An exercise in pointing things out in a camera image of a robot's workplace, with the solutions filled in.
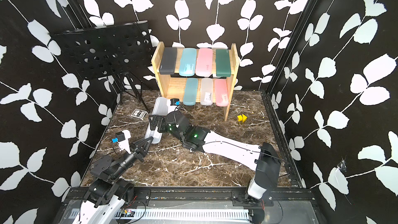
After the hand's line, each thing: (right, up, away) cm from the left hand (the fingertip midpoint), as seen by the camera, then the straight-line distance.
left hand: (152, 137), depth 67 cm
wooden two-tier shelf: (+3, +26, +28) cm, 39 cm away
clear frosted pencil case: (+4, +14, -1) cm, 14 cm away
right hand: (+1, +9, +1) cm, 9 cm away
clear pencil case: (+24, +22, +22) cm, 39 cm away
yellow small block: (+49, +5, +36) cm, 61 cm away
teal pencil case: (+15, +23, +26) cm, 37 cm away
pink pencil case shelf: (+33, +23, +24) cm, 47 cm away
